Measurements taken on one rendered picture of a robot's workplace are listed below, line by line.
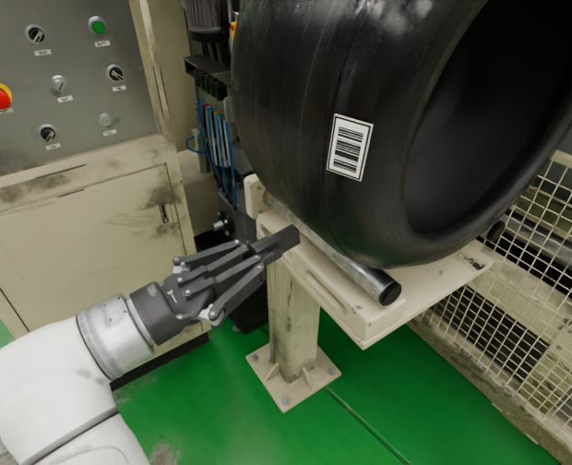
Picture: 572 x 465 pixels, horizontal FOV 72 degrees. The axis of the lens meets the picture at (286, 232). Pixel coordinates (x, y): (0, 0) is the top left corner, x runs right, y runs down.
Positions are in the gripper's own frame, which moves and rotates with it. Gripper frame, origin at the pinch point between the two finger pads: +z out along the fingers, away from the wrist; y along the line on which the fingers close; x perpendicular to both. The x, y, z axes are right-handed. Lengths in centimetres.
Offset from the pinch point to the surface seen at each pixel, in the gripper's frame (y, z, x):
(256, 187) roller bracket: 24.0, 9.4, 8.6
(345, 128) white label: -9.2, 5.2, -19.9
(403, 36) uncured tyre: -10.3, 11.0, -27.0
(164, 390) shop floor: 51, -32, 97
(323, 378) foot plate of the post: 22, 19, 103
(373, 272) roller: -6.4, 12.9, 10.2
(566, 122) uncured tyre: -11.3, 48.4, -4.0
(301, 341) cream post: 27, 15, 78
